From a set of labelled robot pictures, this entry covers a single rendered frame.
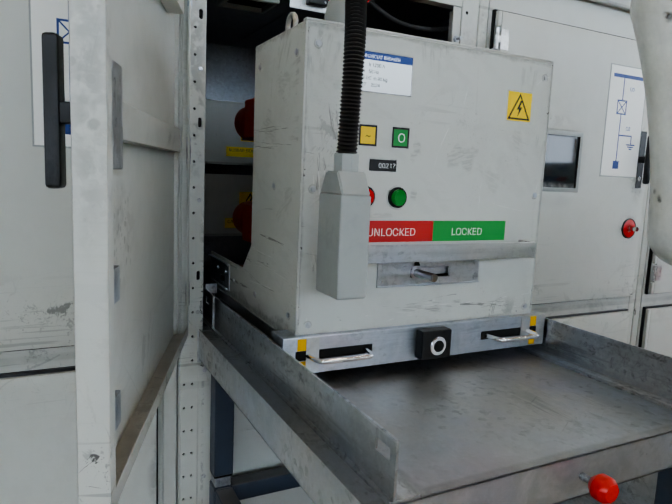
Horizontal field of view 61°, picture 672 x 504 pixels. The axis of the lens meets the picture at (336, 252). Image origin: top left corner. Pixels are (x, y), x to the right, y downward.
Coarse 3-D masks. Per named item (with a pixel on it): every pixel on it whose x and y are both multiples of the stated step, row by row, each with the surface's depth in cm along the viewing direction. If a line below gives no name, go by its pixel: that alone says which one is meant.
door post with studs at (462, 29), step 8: (464, 0) 134; (472, 0) 135; (456, 8) 134; (464, 8) 134; (472, 8) 135; (456, 16) 134; (464, 16) 135; (472, 16) 136; (456, 24) 135; (464, 24) 135; (472, 24) 136; (448, 32) 139; (456, 32) 135; (464, 32) 135; (472, 32) 136; (448, 40) 139; (456, 40) 134; (464, 40) 136; (472, 40) 137
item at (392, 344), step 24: (288, 336) 88; (312, 336) 88; (336, 336) 90; (360, 336) 92; (384, 336) 94; (408, 336) 96; (456, 336) 101; (480, 336) 104; (504, 336) 107; (360, 360) 93; (384, 360) 95; (408, 360) 97
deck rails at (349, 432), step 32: (224, 320) 111; (256, 352) 94; (544, 352) 111; (576, 352) 105; (608, 352) 99; (640, 352) 93; (288, 384) 82; (320, 384) 73; (608, 384) 95; (640, 384) 94; (320, 416) 73; (352, 416) 65; (352, 448) 65; (384, 480) 59
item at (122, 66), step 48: (96, 0) 48; (144, 0) 78; (48, 48) 51; (96, 48) 49; (144, 48) 79; (48, 96) 52; (96, 96) 49; (144, 96) 80; (48, 144) 53; (96, 144) 50; (144, 144) 72; (96, 192) 50; (144, 192) 81; (96, 240) 51; (144, 240) 82; (96, 288) 52; (144, 288) 83; (96, 336) 52; (144, 336) 84; (96, 384) 53; (144, 384) 85; (96, 432) 53; (144, 432) 71; (96, 480) 54
